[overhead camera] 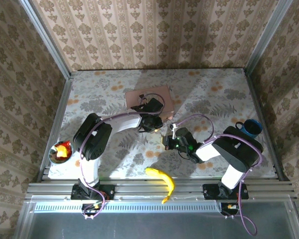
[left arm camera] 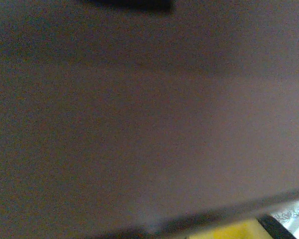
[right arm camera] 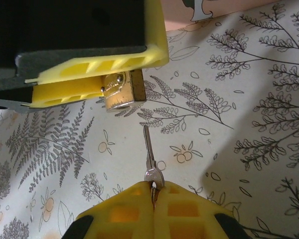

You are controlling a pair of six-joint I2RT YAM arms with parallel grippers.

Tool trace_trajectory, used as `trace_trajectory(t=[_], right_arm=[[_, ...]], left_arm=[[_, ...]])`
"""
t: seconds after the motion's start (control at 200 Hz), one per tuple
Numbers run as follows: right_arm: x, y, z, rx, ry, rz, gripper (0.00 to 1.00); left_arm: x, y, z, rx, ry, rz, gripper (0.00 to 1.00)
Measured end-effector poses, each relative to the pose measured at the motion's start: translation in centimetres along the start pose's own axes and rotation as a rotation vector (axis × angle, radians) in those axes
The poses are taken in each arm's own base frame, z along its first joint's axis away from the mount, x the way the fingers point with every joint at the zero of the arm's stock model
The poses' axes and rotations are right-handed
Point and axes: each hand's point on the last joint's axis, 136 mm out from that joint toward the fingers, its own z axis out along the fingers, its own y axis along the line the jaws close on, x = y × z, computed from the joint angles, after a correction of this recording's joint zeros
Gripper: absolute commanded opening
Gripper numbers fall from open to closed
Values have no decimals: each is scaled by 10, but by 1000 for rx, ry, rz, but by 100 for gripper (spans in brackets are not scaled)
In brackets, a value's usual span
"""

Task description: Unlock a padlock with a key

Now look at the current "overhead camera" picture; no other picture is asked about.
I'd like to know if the yellow banana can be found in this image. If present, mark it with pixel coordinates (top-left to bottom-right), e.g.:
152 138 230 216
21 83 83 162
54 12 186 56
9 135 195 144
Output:
145 167 176 205

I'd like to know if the floral patterned table cover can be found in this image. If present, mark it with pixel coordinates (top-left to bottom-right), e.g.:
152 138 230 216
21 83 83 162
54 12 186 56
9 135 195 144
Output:
47 68 277 180

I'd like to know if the blue mug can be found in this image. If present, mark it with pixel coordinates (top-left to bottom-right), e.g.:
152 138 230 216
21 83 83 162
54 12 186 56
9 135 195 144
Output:
235 119 263 140

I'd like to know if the small black connector box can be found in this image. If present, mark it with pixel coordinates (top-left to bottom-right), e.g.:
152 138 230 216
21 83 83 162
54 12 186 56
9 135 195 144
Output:
220 202 240 216
81 203 103 216

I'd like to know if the grey metal sheet panel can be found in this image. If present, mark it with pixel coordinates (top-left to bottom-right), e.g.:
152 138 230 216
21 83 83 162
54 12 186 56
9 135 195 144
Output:
14 201 299 239

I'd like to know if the red yellow toy fruit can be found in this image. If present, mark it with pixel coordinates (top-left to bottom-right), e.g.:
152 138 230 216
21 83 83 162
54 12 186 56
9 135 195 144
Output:
55 141 72 158

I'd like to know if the shiny metal bowl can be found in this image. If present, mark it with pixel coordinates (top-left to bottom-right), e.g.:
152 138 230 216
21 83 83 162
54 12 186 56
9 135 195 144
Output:
48 140 74 164

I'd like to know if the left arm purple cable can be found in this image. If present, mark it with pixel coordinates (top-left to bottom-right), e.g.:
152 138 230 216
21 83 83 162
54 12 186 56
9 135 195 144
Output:
79 93 166 220

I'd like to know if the wide aluminium mounting rail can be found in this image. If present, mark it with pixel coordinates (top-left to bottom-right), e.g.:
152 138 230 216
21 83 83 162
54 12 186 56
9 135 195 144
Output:
26 177 298 201

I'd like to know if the slotted grey cable duct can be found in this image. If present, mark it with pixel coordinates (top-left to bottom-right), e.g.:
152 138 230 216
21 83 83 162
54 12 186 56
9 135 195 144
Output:
33 201 223 213

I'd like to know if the aluminium side rail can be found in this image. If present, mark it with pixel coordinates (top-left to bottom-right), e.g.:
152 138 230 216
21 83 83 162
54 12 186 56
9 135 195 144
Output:
243 69 290 181
36 77 74 182

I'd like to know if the aluminium frame post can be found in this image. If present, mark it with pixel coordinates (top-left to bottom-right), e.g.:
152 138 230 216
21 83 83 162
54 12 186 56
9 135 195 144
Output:
243 0 294 73
19 0 72 80

